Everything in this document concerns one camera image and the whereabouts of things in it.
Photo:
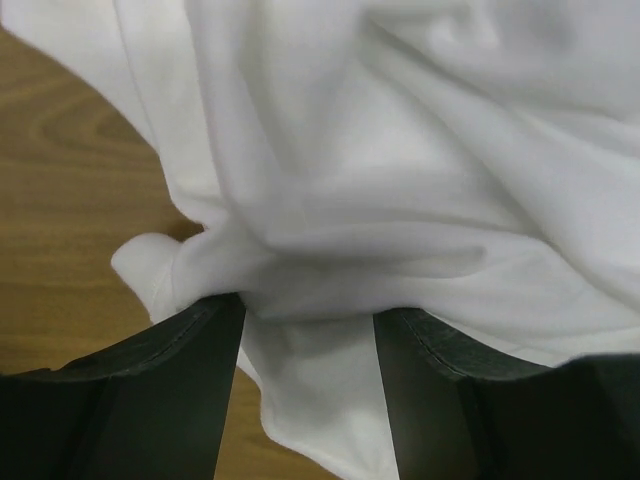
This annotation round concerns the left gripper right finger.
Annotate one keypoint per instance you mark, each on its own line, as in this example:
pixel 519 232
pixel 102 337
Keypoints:
pixel 461 410

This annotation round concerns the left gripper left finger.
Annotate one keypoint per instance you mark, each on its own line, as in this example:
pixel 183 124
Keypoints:
pixel 150 407

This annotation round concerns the white t shirt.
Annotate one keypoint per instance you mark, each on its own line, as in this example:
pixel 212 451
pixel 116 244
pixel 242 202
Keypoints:
pixel 477 160

